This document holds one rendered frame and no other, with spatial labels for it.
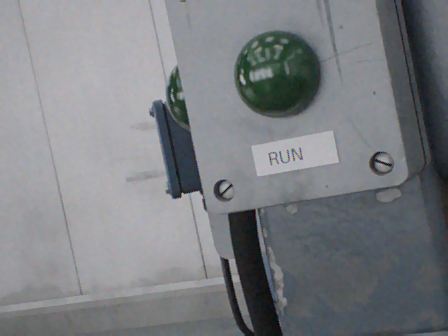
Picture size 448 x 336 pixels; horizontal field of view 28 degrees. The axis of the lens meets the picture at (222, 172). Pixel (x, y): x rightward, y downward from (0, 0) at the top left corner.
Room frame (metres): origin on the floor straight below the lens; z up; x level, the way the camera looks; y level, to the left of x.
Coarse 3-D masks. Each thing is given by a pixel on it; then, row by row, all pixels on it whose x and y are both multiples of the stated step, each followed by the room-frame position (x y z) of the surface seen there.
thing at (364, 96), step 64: (192, 0) 0.32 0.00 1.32; (256, 0) 0.31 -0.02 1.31; (320, 0) 0.31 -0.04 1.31; (384, 0) 0.31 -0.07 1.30; (192, 64) 0.33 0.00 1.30; (320, 64) 0.31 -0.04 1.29; (384, 64) 0.30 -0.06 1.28; (192, 128) 0.33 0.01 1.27; (256, 128) 0.32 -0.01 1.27; (320, 128) 0.31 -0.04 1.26; (384, 128) 0.30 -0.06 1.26; (256, 192) 0.32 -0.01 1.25; (320, 192) 0.31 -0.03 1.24
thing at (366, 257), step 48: (432, 0) 0.34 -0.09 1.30; (432, 48) 0.35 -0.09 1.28; (432, 96) 0.35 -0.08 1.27; (432, 144) 0.35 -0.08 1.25; (384, 192) 0.35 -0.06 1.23; (432, 192) 0.34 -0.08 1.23; (288, 240) 0.37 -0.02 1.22; (336, 240) 0.36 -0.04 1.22; (384, 240) 0.35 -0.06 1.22; (432, 240) 0.34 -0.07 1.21; (288, 288) 0.37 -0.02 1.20; (336, 288) 0.36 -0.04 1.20; (384, 288) 0.35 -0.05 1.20; (432, 288) 0.34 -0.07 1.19
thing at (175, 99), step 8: (176, 72) 0.34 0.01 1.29; (168, 80) 0.34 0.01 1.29; (176, 80) 0.34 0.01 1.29; (168, 88) 0.34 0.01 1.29; (176, 88) 0.34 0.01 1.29; (168, 96) 0.34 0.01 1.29; (176, 96) 0.34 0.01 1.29; (168, 104) 0.34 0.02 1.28; (176, 104) 0.34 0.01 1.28; (184, 104) 0.34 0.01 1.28; (176, 112) 0.34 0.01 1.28; (184, 112) 0.34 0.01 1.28; (176, 120) 0.35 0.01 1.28; (184, 120) 0.34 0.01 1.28
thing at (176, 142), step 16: (160, 112) 0.82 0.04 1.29; (160, 128) 0.82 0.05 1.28; (176, 128) 0.82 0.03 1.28; (160, 144) 0.82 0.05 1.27; (176, 144) 0.82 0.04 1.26; (192, 144) 0.82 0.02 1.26; (176, 160) 0.82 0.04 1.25; (192, 160) 0.82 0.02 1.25; (176, 176) 0.82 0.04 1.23; (192, 176) 0.82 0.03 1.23; (176, 192) 0.82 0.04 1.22; (192, 192) 0.83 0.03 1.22
